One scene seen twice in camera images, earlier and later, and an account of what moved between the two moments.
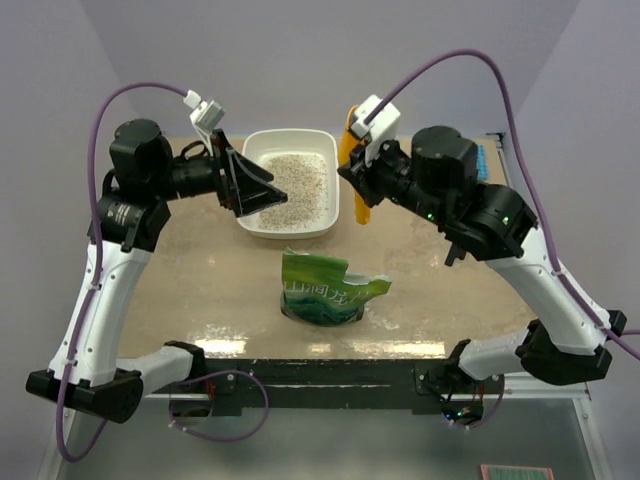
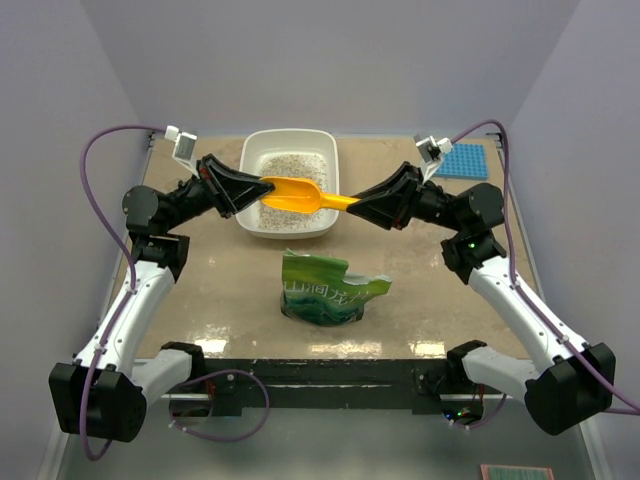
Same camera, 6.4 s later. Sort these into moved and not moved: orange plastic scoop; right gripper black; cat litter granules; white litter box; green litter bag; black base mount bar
Moved: orange plastic scoop; right gripper black
Not moved: black base mount bar; cat litter granules; white litter box; green litter bag
